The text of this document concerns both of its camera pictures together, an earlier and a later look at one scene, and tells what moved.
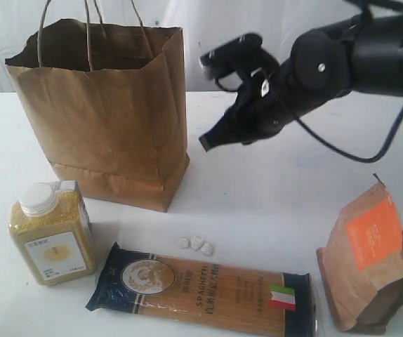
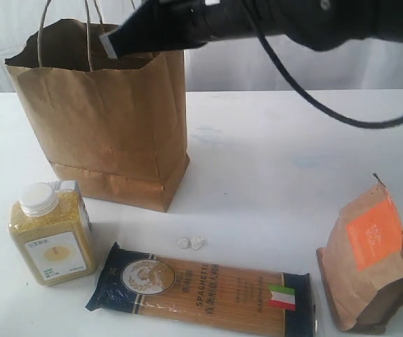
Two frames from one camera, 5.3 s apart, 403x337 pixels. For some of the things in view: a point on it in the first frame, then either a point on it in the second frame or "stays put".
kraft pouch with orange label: [366, 269] stays put
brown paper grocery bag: [110, 100] stays put
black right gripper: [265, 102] -> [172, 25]
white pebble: [196, 242] stays put
